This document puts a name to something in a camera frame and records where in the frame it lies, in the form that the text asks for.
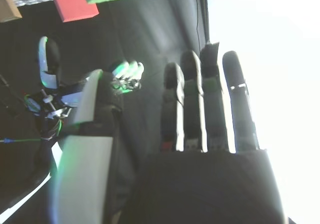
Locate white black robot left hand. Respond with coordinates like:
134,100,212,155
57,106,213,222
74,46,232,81
48,41,290,224

